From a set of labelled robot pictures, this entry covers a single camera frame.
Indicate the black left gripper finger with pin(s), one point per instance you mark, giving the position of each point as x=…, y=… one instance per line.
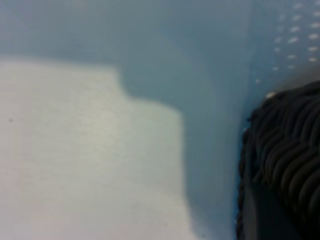
x=265, y=217

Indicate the dark brown wicker basket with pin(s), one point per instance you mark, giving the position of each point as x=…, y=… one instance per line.
x=287, y=155

